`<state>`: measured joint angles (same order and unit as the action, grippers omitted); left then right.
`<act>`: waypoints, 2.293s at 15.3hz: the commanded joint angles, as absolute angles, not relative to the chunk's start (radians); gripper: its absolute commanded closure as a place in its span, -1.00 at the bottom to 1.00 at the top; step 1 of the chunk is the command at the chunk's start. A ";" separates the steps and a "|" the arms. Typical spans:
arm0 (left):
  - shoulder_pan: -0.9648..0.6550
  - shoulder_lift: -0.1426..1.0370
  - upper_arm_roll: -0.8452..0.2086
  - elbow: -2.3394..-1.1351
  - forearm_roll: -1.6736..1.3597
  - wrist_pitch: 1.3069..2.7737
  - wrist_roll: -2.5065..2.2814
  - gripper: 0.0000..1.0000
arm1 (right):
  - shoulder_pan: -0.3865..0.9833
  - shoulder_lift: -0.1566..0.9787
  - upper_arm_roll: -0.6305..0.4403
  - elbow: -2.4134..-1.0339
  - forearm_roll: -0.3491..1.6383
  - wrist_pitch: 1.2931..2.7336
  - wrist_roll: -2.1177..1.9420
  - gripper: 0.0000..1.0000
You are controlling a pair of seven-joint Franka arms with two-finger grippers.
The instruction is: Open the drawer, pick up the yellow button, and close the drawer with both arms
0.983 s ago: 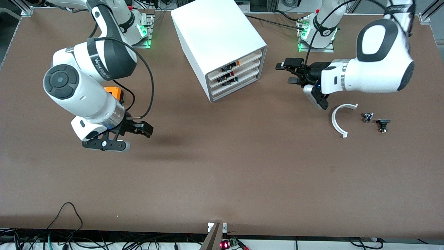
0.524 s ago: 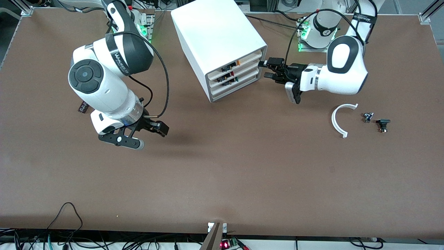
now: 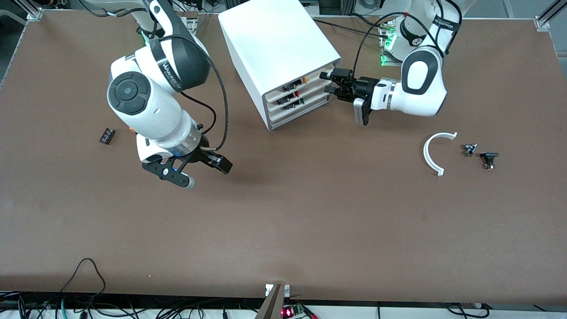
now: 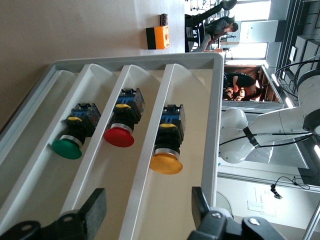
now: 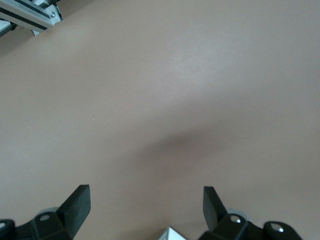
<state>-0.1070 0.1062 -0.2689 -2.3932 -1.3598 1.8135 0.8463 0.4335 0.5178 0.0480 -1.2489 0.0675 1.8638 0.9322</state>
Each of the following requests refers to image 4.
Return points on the red mushroom push button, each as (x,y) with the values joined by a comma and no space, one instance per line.
(118,137)

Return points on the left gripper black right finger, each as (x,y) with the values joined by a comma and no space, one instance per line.
(201,207)

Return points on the green mushroom push button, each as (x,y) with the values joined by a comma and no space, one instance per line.
(67,150)

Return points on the small black contact block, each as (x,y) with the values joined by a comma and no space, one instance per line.
(164,19)

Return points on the yellow mushroom push button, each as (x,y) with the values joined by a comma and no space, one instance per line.
(166,165)

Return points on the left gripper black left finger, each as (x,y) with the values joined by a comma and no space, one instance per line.
(96,207)

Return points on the small black hanging camera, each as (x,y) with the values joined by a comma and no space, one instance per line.
(276,193)

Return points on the person in black shirt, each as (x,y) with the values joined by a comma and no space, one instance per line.
(241,80)

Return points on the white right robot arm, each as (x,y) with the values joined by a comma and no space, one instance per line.
(275,120)

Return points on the person in grey shirt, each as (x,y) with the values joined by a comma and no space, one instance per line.
(217,27)

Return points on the orange button enclosure box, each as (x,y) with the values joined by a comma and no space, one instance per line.
(161,37)

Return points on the white paper sheet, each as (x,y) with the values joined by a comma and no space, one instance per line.
(260,202)

